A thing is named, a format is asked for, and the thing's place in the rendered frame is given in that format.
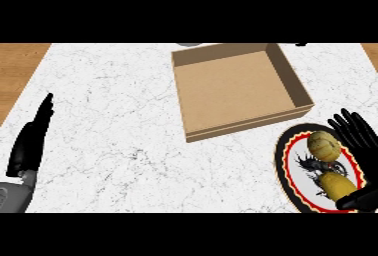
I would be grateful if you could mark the black object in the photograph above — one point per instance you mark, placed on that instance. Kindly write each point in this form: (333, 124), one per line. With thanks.
(302, 43)

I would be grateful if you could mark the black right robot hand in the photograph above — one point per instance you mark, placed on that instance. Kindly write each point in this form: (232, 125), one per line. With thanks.
(362, 136)

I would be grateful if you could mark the black-rimmed patterned plate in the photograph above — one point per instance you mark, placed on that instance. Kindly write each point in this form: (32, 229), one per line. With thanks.
(303, 173)

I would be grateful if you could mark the brown cardboard box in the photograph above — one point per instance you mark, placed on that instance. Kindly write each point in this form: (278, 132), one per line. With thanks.
(237, 90)

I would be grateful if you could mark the grey object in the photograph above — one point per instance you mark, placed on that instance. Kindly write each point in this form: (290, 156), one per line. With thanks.
(187, 44)

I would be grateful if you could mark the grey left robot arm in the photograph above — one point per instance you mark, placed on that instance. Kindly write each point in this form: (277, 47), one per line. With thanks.
(15, 196)

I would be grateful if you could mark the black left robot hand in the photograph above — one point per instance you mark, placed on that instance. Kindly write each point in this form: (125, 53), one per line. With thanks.
(30, 140)

